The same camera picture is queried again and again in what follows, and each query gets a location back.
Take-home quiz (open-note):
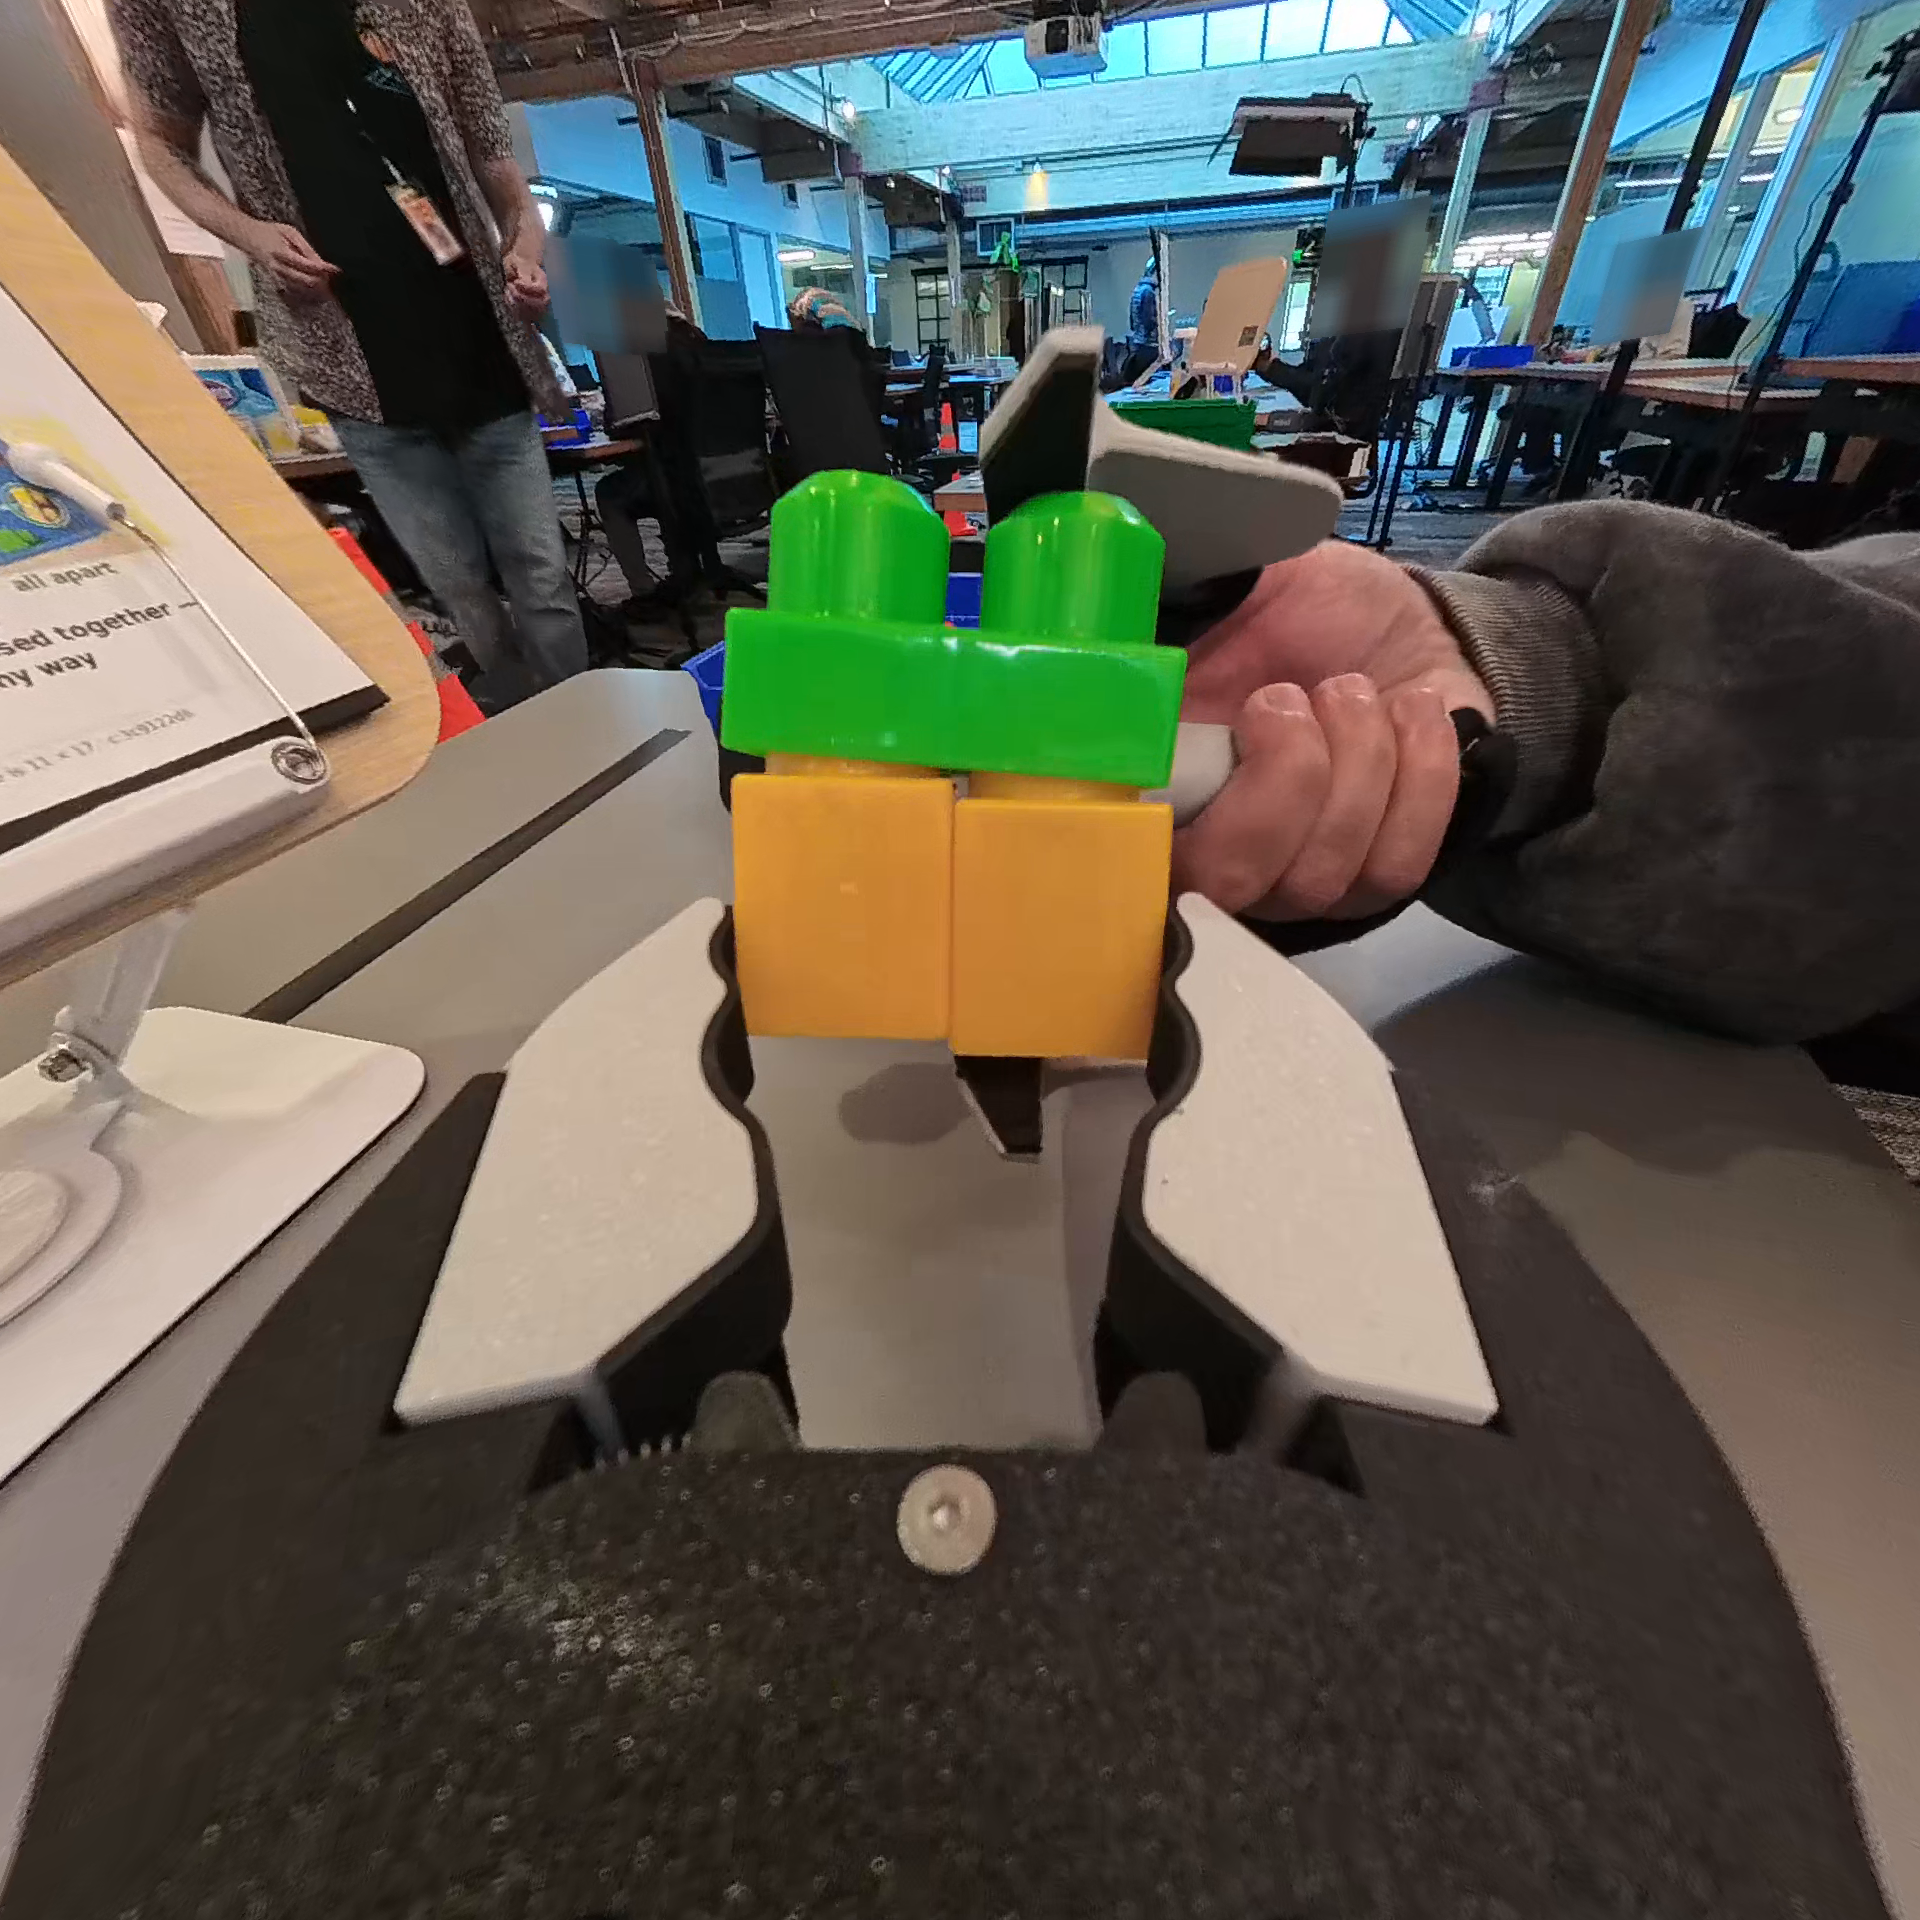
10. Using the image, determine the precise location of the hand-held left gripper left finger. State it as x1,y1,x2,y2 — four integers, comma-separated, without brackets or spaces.
390,895,794,1433

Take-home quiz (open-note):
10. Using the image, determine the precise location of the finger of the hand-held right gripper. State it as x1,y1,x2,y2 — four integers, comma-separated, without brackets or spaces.
979,326,1347,606
956,1048,1051,1160

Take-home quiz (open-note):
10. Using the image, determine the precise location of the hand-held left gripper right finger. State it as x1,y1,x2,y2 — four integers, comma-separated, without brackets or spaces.
1100,892,1502,1430

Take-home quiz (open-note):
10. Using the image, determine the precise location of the orange one-stud block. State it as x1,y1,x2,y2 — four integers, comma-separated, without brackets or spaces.
730,753,960,1039

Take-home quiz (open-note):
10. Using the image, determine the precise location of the green two-stud block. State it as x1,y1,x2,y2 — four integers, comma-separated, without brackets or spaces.
720,469,1190,788

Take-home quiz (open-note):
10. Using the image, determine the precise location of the person's right forearm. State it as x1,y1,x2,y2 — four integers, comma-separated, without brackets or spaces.
1402,499,1920,1052

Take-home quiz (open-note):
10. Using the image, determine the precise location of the grey desk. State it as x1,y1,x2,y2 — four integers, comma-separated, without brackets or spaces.
0,667,1920,1920

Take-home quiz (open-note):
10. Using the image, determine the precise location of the person's right hand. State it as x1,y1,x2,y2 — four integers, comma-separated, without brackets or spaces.
1171,539,1502,923

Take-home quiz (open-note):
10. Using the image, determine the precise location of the green plastic bin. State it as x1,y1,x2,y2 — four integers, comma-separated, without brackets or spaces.
1107,392,1259,454

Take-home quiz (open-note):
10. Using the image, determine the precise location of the black office chair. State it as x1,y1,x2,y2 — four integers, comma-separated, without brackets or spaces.
661,323,774,571
755,323,902,496

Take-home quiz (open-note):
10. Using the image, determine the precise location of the orange traffic cone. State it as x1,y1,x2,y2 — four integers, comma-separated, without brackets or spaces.
326,526,488,744

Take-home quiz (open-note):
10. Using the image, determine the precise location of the white instruction stand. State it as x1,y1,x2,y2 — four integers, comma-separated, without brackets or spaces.
0,141,443,992

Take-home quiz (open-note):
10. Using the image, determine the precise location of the printed instruction sheet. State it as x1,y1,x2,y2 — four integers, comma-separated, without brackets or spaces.
0,285,394,856

